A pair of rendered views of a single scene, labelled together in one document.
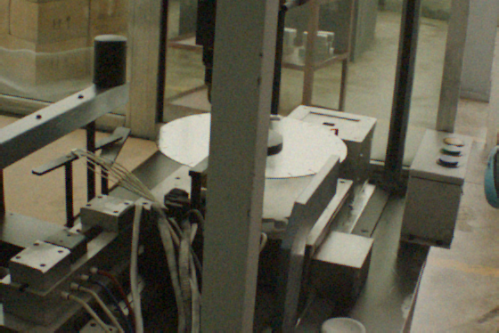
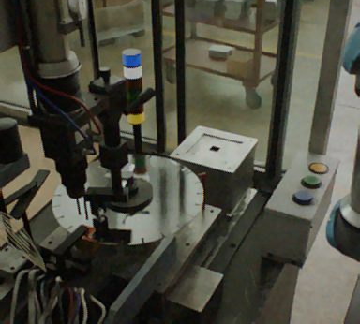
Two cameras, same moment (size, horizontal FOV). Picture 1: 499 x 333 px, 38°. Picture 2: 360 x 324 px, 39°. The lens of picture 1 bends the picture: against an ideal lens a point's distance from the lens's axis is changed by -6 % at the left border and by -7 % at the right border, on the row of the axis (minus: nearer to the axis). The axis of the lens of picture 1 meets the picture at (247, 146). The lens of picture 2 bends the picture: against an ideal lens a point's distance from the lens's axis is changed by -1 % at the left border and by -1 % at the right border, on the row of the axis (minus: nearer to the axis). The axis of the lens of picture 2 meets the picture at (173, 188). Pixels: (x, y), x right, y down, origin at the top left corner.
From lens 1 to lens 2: 52 cm
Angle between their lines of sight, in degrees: 19
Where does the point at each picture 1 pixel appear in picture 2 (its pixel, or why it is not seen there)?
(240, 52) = not seen: outside the picture
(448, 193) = (298, 229)
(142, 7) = (76, 42)
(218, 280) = not seen: outside the picture
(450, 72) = (321, 105)
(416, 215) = (273, 241)
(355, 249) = (204, 288)
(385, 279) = (235, 302)
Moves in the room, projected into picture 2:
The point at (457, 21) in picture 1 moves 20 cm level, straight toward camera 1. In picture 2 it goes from (329, 62) to (311, 95)
